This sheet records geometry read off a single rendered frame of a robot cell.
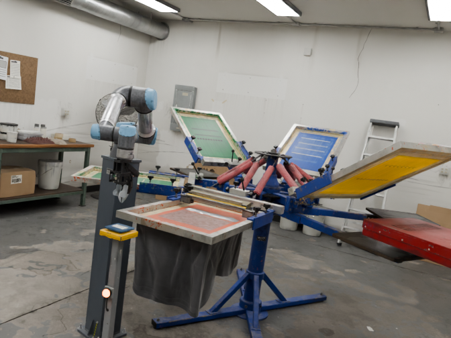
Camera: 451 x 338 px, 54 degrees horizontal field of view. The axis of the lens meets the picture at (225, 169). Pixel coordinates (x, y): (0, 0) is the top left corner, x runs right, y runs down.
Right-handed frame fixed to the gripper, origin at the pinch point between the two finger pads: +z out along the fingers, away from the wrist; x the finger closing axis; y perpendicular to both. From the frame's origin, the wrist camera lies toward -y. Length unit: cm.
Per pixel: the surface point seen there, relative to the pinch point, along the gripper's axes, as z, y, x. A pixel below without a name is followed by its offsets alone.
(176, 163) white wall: 53, -490, -281
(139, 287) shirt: 53, -27, -4
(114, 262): 30.3, 2.0, 0.9
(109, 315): 57, 2, 1
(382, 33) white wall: -184, -490, 22
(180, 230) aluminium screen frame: 12.2, -17.2, 23.6
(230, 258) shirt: 34, -59, 34
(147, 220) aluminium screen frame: 12.2, -17.1, 3.8
